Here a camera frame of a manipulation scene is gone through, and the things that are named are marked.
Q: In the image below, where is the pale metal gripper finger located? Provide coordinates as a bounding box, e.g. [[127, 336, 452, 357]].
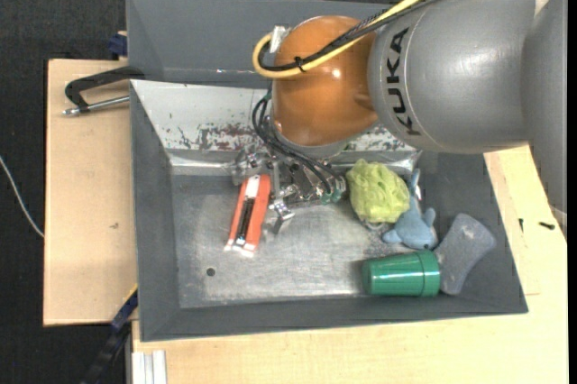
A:
[[262, 199, 297, 243], [231, 149, 263, 187]]

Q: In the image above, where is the orange and white stapler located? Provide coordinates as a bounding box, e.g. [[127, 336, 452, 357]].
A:
[[223, 173, 273, 259]]

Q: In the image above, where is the grey metal bin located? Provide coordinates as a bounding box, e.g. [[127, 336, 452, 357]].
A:
[[124, 0, 529, 343]]

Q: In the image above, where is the yellow-green mesh sponge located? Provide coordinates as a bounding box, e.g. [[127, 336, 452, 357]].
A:
[[344, 158, 412, 225]]

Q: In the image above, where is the blue plush toy animal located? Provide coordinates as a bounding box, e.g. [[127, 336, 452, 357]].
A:
[[380, 169, 440, 251]]

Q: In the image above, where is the green plastic cup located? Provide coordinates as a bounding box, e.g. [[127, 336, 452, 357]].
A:
[[361, 250, 442, 298]]

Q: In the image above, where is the pale wood board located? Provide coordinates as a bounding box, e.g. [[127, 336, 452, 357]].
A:
[[42, 59, 139, 327]]

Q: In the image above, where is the grey-blue curved sponge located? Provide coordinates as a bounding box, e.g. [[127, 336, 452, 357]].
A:
[[432, 213, 498, 297]]

